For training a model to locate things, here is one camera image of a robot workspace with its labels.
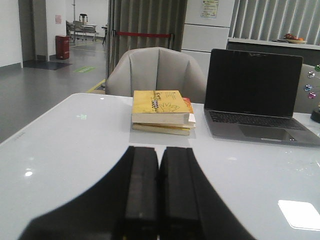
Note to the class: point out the ferris wheel desk toy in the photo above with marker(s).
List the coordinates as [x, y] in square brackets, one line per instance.
[315, 115]

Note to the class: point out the dark grey counter cabinet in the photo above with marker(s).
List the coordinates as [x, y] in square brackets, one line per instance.
[310, 53]

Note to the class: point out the grey open laptop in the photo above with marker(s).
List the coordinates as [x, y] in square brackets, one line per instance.
[250, 96]

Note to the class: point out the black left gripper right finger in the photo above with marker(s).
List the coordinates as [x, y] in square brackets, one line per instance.
[190, 208]

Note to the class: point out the grey armchair left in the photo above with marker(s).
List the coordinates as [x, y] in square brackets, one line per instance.
[157, 68]

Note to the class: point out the fruit bowl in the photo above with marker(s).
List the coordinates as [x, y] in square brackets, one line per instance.
[294, 39]

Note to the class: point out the background office table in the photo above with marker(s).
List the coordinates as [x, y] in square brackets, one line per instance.
[75, 27]

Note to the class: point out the pale bottom book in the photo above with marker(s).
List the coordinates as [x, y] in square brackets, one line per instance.
[162, 129]

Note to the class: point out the yellow top book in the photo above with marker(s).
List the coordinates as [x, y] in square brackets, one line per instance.
[159, 107]

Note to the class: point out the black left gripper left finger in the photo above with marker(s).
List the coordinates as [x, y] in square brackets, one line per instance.
[122, 205]

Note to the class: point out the red barrier belt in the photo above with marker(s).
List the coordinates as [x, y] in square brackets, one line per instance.
[145, 35]

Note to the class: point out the orange middle book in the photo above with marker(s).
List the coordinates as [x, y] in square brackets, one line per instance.
[191, 119]

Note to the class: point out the red bin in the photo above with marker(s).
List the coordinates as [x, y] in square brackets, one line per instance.
[62, 47]

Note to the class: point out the white refrigerator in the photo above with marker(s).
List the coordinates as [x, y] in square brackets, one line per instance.
[206, 26]

